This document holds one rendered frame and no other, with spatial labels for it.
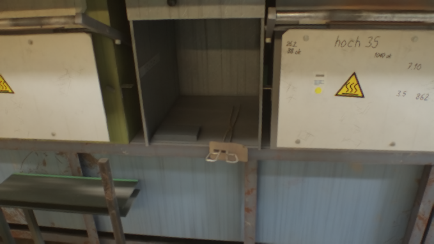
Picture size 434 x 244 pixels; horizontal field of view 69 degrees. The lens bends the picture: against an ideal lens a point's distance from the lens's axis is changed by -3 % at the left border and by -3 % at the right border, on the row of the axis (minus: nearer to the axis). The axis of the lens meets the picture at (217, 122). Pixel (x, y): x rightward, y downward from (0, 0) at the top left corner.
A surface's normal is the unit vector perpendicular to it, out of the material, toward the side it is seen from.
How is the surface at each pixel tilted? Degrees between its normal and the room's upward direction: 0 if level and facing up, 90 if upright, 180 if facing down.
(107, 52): 90
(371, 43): 90
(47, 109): 90
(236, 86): 90
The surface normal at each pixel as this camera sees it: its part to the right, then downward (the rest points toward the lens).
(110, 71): -0.12, 0.41
